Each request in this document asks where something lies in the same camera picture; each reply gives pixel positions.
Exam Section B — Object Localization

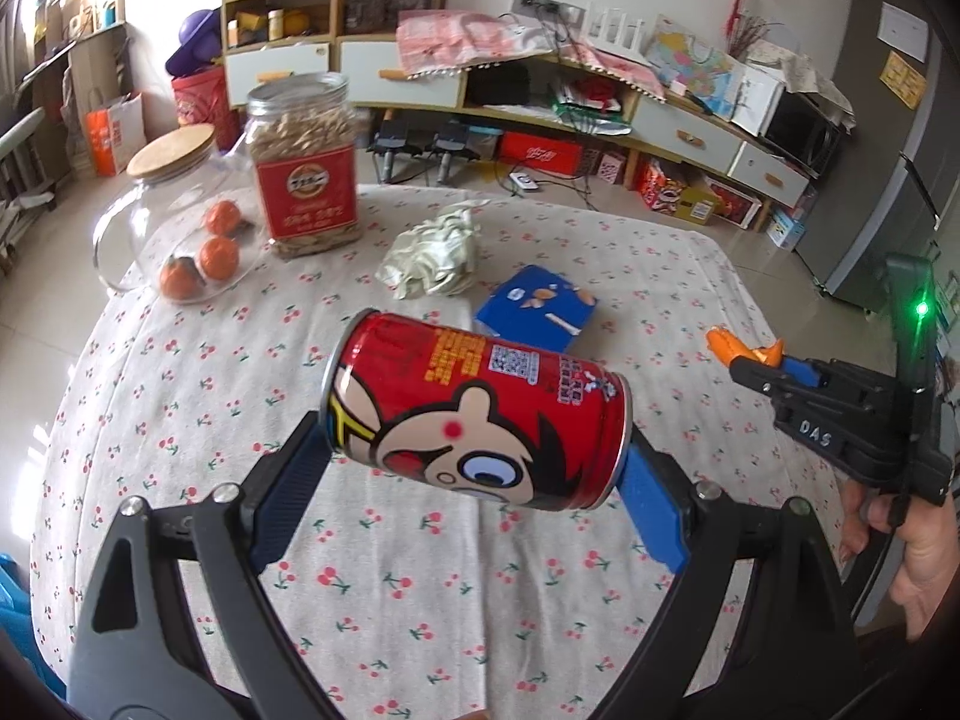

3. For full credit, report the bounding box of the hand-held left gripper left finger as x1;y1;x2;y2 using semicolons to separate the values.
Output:
66;409;335;720

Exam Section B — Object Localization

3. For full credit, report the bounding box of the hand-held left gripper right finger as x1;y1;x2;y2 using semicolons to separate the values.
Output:
600;424;875;720

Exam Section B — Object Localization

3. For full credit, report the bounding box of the red cartoon drink can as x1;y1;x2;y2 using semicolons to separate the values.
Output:
319;307;635;512

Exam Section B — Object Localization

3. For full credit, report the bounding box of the person's right hand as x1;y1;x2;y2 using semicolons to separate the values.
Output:
838;476;960;644

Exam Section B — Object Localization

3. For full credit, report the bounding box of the small blue white box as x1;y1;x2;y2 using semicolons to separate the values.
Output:
768;208;809;251

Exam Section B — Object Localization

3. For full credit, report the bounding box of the red and white box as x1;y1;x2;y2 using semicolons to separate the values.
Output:
705;175;764;231

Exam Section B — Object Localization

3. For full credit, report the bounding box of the cherry print tablecloth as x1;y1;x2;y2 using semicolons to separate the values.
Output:
30;184;820;720

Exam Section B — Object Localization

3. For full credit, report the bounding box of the grey refrigerator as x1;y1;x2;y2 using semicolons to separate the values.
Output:
793;0;960;314

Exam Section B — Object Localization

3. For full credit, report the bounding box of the printed cardboard box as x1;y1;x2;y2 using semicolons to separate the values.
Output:
633;157;725;227

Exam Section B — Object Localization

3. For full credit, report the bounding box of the blue snack box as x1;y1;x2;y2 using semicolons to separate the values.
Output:
473;264;602;351

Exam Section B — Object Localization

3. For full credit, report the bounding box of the orange mandarin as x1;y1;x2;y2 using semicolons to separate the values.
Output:
202;199;242;236
160;256;205;302
198;235;242;284

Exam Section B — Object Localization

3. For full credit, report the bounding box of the black microwave oven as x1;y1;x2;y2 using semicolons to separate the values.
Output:
760;85;842;182

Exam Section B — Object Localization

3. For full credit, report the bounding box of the crumpled green white paper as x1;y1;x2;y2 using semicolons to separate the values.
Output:
374;201;482;302

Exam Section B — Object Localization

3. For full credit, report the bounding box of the yellow paper note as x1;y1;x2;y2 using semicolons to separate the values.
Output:
880;52;929;109

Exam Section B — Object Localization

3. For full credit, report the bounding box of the red label seed jar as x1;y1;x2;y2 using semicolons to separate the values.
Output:
246;73;362;261

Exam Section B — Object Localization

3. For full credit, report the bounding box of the red cardboard box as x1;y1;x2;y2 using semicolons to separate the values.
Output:
498;130;584;179

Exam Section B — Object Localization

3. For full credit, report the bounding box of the colourful map poster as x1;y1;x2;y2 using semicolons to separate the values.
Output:
643;14;745;119

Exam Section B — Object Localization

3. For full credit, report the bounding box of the glass jar with wooden lid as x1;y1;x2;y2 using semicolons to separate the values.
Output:
92;125;265;306

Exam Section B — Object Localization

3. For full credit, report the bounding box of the white paper sheet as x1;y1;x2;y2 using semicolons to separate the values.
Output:
877;1;929;54

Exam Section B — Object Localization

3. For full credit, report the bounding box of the white dish rack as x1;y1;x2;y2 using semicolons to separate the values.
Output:
580;3;647;55

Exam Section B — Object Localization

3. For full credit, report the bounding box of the orange white shopping bag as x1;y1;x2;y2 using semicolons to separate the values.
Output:
83;93;146;178

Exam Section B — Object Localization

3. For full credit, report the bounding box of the wooden cabinet with white drawers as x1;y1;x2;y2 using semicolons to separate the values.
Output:
221;0;820;235

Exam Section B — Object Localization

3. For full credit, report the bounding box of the pink cloth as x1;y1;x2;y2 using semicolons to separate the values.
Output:
395;10;670;103

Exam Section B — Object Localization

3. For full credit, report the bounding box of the purple hat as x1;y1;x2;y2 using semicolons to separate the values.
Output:
164;8;227;77

